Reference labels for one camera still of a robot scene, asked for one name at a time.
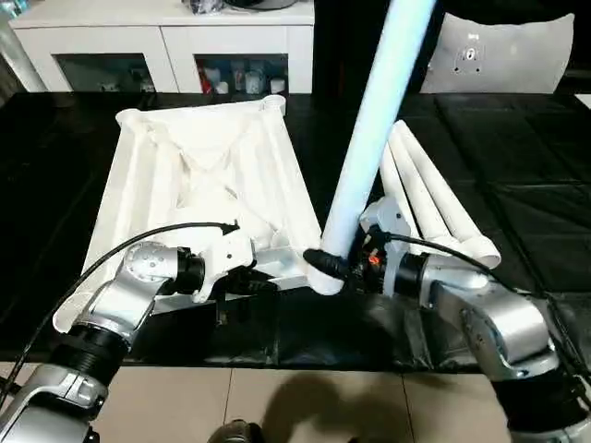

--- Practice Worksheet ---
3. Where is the white plastic table top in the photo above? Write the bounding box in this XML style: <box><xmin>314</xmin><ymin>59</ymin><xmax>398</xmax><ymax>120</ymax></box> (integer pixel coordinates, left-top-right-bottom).
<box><xmin>53</xmin><ymin>94</ymin><xmax>344</xmax><ymax>335</ymax></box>

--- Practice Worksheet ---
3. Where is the dark grey robot foot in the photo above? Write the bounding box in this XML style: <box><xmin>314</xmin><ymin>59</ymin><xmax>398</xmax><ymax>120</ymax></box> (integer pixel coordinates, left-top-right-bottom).
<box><xmin>208</xmin><ymin>420</ymin><xmax>267</xmax><ymax>443</ymax></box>

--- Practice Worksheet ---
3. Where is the black box with yellow label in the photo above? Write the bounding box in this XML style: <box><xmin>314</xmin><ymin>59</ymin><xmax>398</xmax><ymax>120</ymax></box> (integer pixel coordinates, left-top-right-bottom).
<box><xmin>312</xmin><ymin>0</ymin><xmax>444</xmax><ymax>95</ymax></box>

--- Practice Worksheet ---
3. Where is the white plastic bag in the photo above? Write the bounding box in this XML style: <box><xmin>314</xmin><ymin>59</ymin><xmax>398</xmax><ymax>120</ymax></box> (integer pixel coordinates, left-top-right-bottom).
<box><xmin>420</xmin><ymin>13</ymin><xmax>575</xmax><ymax>95</ymax></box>

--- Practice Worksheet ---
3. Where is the white cabinet with glass doors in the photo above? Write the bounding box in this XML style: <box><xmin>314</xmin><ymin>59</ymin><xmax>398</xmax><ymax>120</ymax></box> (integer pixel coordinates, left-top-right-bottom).
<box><xmin>9</xmin><ymin>0</ymin><xmax>315</xmax><ymax>95</ymax></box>

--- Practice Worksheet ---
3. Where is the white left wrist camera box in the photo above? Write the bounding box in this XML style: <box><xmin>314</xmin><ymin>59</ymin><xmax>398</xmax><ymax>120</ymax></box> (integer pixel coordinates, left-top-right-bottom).
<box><xmin>187</xmin><ymin>225</ymin><xmax>259</xmax><ymax>305</ymax></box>

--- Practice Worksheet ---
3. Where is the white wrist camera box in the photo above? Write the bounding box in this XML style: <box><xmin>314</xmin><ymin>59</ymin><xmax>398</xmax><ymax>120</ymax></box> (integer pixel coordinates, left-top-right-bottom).
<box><xmin>358</xmin><ymin>195</ymin><xmax>414</xmax><ymax>257</ymax></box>
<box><xmin>187</xmin><ymin>225</ymin><xmax>259</xmax><ymax>305</ymax></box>

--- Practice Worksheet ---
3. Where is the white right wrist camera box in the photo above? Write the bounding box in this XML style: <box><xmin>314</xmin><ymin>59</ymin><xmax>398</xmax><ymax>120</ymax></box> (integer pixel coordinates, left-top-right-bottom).
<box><xmin>358</xmin><ymin>195</ymin><xmax>414</xmax><ymax>257</ymax></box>

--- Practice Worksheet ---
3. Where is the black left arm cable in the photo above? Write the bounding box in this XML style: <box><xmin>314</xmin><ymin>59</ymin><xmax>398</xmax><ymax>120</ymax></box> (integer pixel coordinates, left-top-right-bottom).
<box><xmin>0</xmin><ymin>221</ymin><xmax>241</xmax><ymax>407</ymax></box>

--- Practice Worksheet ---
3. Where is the black bag with cables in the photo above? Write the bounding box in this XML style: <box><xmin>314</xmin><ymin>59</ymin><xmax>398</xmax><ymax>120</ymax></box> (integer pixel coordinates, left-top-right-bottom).
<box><xmin>185</xmin><ymin>0</ymin><xmax>310</xmax><ymax>15</ymax></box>

